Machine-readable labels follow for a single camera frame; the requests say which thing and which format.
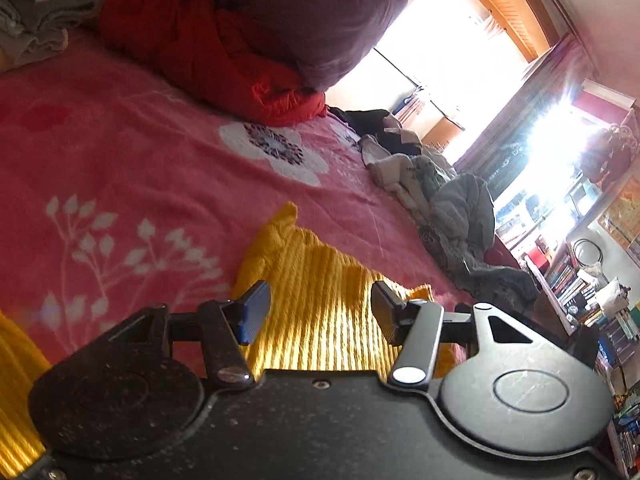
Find denim jacket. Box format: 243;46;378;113
419;225;541;309

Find wooden bookshelf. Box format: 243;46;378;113
495;175;640;466

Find black garment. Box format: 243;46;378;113
327;107;424;159

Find row of books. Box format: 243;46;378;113
542;245;622;332

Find purple duvet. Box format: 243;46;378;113
107;0;412;92

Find black round ring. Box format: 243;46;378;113
572;238;604;268

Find window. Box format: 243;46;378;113
327;0;543;162

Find pink floral blanket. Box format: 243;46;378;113
0;27;532;377

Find yellow knit sweater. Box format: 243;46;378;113
0;202;459;479

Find colourful wall poster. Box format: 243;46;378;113
597;179;640;252

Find grey sweatpants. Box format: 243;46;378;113
429;172;497;263

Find white garment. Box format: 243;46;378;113
360;135;459;222

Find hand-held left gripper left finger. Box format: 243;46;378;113
102;280;273;391

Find stack of folded clothes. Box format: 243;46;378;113
0;0;109;69

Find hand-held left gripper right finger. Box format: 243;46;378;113
370;280;539;390

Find patterned curtain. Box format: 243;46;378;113
452;35;597;197

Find red quilt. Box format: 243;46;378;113
97;0;329;129

